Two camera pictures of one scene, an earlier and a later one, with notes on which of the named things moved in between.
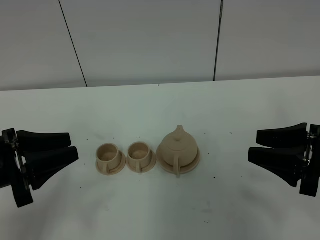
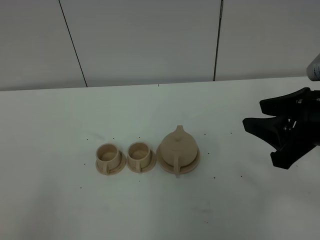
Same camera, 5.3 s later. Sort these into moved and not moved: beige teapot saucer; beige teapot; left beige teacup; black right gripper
Moved: black right gripper
Not moved: beige teapot saucer; beige teapot; left beige teacup
